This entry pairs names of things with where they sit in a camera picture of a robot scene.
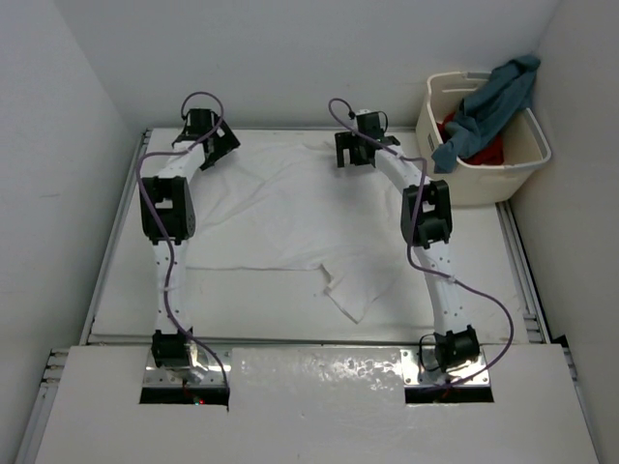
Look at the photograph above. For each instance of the cream plastic laundry basket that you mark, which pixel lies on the cream plastic laundry basket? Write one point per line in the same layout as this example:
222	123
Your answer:
525	148

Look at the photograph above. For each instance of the metal base plate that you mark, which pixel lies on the metal base plate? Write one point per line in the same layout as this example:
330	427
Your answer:
419	370
195	369

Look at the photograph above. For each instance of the red t shirt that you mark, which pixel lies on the red t shirt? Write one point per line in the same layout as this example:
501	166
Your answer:
492	154

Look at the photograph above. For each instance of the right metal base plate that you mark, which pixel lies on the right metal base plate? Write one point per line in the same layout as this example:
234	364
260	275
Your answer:
419	370

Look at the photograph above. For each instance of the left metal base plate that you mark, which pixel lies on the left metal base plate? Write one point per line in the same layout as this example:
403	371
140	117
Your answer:
195	369

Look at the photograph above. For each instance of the white printed t shirt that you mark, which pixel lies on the white printed t shirt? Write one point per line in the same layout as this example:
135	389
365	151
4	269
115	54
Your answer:
289	207

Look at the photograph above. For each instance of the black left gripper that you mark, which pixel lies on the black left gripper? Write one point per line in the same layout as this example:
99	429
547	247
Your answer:
226	144

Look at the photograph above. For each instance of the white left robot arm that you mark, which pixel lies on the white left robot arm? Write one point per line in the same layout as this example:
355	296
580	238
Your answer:
168	221

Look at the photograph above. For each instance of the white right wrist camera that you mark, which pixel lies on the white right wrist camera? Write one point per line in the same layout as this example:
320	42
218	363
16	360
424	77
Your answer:
368	120

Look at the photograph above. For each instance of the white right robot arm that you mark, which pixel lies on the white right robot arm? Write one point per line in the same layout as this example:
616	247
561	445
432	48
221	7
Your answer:
426	225

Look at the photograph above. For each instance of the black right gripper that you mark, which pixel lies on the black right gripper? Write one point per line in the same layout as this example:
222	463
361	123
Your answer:
346	140

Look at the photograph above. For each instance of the teal blue t shirt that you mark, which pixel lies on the teal blue t shirt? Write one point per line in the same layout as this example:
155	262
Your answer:
483	114

